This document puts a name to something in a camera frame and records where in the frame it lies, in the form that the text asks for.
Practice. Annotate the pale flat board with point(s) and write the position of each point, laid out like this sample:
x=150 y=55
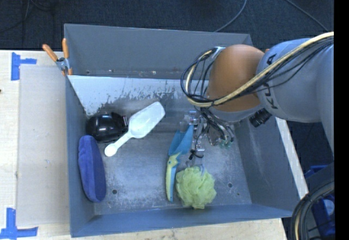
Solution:
x=41 y=138

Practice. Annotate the yellow-green mesh bath pouf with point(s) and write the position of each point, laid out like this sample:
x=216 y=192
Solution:
x=195 y=188

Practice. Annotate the black rounded plastic object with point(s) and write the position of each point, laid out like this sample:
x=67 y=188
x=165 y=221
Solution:
x=102 y=127

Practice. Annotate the white plastic scoop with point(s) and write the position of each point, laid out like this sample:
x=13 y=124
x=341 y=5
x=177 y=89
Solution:
x=143 y=121

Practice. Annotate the blue oval sponge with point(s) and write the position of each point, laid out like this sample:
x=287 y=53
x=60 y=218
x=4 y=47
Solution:
x=91 y=168

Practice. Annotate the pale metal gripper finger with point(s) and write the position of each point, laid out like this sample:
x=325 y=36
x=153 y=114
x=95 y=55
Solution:
x=201 y=155
x=195 y=140

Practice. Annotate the black cylinder on white bracket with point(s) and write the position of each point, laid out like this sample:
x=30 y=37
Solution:
x=260 y=118

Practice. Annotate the grey metal bin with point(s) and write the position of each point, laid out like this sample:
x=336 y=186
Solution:
x=141 y=170

